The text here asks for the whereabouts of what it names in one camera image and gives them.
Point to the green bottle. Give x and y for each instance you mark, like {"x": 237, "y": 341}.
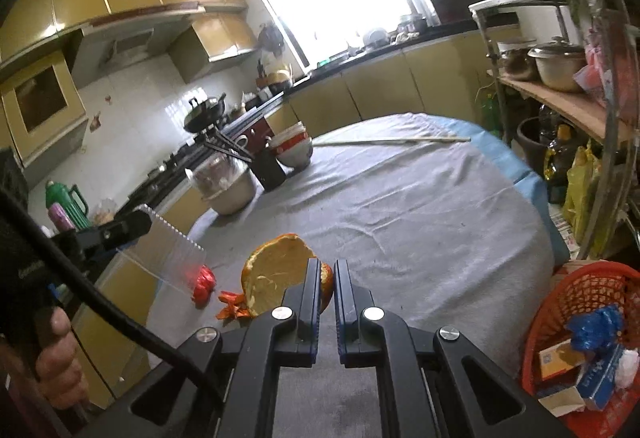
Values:
{"x": 490, "y": 111}

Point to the blue table cover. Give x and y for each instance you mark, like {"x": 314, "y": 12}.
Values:
{"x": 520, "y": 168}

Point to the knife block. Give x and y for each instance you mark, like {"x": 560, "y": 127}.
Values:
{"x": 261, "y": 78}

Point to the pink bottle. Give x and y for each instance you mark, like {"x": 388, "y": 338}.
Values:
{"x": 60, "y": 219}

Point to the gas stove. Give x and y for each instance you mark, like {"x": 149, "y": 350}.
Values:
{"x": 170, "y": 163}

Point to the microwave oven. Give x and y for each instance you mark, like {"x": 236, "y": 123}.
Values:
{"x": 460, "y": 3}

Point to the plastic bag of food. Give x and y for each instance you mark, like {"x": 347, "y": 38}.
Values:
{"x": 105, "y": 213}

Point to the red wall sticker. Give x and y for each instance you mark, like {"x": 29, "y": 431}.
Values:
{"x": 95, "y": 122}

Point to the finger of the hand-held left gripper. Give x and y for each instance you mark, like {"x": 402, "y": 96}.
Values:
{"x": 125, "y": 228}

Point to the small steel pot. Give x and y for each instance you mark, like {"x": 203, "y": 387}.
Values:
{"x": 517, "y": 63}

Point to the orange plastic wrapper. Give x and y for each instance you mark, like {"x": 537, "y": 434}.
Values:
{"x": 232, "y": 305}

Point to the white bowl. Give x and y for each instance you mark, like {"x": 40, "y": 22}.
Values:
{"x": 290, "y": 131}

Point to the steel lidded pot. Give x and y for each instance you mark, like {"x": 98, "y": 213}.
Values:
{"x": 557, "y": 68}

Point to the white dish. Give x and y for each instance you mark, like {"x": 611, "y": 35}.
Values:
{"x": 376, "y": 37}

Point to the plastic-wrapped steel pot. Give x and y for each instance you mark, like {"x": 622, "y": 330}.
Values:
{"x": 215, "y": 175}

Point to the clear plastic wrapper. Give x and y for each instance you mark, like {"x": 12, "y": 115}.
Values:
{"x": 170, "y": 248}

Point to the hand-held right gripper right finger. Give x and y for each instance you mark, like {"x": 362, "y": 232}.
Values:
{"x": 345, "y": 308}

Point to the person's left hand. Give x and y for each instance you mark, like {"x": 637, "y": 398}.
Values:
{"x": 57, "y": 358}

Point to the red plastic basket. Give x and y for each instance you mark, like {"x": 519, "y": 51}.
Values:
{"x": 565, "y": 298}

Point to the yellow plastic bag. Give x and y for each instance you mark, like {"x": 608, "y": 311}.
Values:
{"x": 580, "y": 193}

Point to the yellow base cabinets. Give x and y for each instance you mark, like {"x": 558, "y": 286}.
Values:
{"x": 380, "y": 83}

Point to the red patterned bowl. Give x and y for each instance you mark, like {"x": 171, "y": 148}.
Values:
{"x": 295, "y": 156}

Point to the range hood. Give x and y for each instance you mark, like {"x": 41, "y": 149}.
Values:
{"x": 125, "y": 48}

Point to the yellow bowls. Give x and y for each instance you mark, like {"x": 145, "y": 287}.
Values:
{"x": 280, "y": 79}

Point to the glass-door wall cabinet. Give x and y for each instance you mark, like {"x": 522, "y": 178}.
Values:
{"x": 40, "y": 103}

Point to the steel basin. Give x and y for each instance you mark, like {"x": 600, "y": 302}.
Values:
{"x": 235, "y": 198}

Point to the blue plastic bag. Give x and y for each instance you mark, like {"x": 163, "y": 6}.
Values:
{"x": 597, "y": 328}

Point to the cooking oil bottle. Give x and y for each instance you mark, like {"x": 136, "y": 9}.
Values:
{"x": 557, "y": 163}

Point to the black wok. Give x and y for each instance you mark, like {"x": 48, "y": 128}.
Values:
{"x": 202, "y": 116}

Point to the long thin stick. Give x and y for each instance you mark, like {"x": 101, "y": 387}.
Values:
{"x": 390, "y": 141}

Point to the dark jar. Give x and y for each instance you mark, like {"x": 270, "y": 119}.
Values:
{"x": 532, "y": 138}

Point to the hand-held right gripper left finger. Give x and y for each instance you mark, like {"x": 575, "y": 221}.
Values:
{"x": 310, "y": 308}

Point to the black countertop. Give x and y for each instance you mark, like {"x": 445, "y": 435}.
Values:
{"x": 350, "y": 61}

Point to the pink plastic bag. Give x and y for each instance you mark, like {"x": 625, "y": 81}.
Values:
{"x": 600, "y": 63}

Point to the black cup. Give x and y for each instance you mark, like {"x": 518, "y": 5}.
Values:
{"x": 270, "y": 173}

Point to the blue white box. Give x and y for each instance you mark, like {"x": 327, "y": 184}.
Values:
{"x": 600, "y": 380}

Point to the red plastic bag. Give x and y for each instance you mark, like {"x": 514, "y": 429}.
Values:
{"x": 204, "y": 283}

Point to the green thermos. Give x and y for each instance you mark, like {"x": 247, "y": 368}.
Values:
{"x": 74, "y": 210}

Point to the orange peel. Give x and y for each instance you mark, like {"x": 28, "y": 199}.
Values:
{"x": 270, "y": 268}

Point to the steel pots by sink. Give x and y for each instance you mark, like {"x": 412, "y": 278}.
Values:
{"x": 412, "y": 24}

